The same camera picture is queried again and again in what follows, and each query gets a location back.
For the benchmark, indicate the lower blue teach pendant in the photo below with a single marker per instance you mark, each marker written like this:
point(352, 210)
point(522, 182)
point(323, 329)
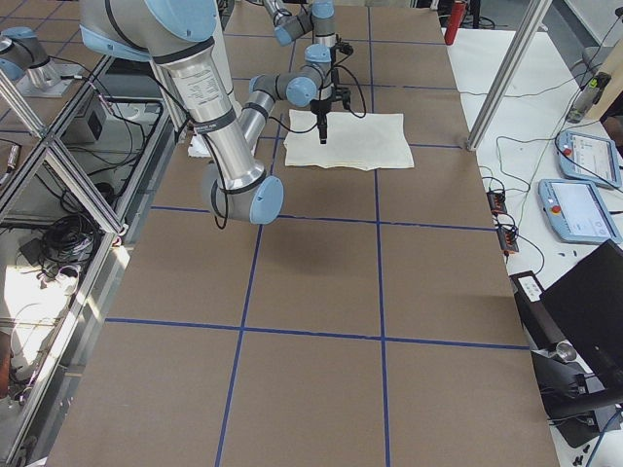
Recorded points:
point(576, 211)

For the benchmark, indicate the blue teach pendant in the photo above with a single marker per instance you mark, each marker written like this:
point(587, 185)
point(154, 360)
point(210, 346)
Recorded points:
point(576, 211)
point(590, 158)

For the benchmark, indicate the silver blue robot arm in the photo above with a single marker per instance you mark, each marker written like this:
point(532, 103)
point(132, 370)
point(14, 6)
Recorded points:
point(318, 19)
point(181, 37)

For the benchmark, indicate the orange electronics board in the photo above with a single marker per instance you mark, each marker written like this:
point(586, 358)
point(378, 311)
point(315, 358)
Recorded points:
point(507, 238)
point(496, 201)

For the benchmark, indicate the cream long sleeve cat shirt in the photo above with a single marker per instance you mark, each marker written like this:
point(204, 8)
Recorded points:
point(376, 141)

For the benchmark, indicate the red cylinder tube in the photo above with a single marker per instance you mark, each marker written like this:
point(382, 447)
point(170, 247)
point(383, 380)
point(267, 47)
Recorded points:
point(454, 21)

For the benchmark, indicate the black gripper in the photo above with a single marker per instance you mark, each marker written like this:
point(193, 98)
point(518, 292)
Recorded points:
point(321, 108)

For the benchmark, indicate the upper orange electronics board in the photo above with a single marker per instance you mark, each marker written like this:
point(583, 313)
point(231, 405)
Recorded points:
point(496, 201)

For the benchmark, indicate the upper blue teach pendant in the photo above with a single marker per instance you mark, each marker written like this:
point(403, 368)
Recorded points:
point(590, 158)

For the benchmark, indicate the aluminium side frame rack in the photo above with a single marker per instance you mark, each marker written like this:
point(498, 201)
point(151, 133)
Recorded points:
point(79, 164)

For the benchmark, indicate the aluminium frame post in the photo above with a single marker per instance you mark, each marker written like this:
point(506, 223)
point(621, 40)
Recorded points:
point(518, 47)

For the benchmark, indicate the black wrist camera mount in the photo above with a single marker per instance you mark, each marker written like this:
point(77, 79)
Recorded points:
point(343, 95)
point(344, 48)

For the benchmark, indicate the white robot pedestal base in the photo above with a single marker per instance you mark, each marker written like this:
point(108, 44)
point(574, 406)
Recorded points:
point(216, 95)

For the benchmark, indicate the lower orange electronics board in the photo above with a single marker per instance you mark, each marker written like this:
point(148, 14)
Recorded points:
point(507, 238)

